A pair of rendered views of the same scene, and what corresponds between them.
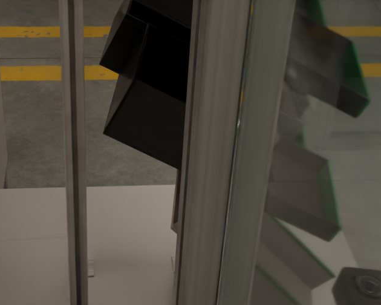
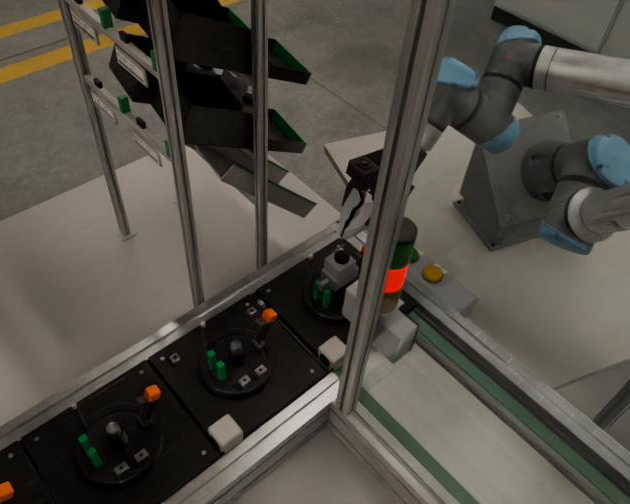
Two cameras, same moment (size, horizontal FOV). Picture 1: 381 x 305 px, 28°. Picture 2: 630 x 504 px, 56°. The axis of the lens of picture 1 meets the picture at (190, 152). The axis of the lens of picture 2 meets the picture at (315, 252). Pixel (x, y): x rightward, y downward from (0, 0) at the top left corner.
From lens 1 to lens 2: 45 cm
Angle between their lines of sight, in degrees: 30
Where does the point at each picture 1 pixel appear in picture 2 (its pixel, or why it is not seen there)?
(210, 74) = (415, 114)
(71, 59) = (172, 109)
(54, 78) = not seen: outside the picture
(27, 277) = (96, 253)
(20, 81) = not seen: outside the picture
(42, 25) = not seen: outside the picture
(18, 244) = (72, 237)
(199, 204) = (406, 153)
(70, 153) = (179, 161)
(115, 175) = (24, 171)
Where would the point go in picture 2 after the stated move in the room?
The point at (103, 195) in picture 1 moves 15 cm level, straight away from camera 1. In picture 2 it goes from (101, 183) to (76, 154)
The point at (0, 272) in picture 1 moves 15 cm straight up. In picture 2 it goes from (76, 258) to (60, 213)
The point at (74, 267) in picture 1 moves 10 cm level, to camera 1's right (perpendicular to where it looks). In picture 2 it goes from (188, 222) to (238, 204)
